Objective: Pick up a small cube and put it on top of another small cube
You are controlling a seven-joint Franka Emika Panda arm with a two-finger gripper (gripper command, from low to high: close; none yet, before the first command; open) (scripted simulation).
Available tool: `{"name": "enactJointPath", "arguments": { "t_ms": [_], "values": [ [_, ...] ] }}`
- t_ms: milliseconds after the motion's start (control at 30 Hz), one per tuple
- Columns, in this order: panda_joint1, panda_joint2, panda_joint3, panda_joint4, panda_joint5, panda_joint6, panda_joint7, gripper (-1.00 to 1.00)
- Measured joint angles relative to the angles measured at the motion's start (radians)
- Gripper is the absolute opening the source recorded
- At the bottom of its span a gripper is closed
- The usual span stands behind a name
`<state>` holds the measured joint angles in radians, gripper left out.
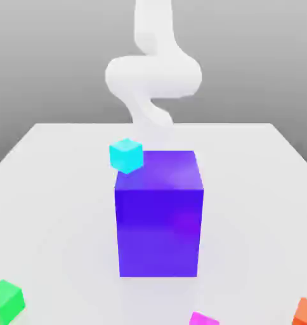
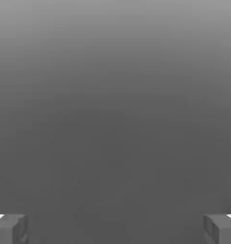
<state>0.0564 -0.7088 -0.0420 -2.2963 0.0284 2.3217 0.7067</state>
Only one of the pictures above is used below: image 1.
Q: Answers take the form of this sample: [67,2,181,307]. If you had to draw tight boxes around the small cyan cube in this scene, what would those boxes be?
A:
[108,137,145,175]

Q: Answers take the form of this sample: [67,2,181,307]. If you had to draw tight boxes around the small magenta cube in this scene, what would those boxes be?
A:
[188,311,221,325]

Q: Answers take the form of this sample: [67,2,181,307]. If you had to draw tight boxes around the small green cube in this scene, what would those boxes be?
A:
[0,279,26,325]

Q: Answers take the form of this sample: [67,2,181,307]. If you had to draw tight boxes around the large purple box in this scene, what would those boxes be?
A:
[114,150,204,278]

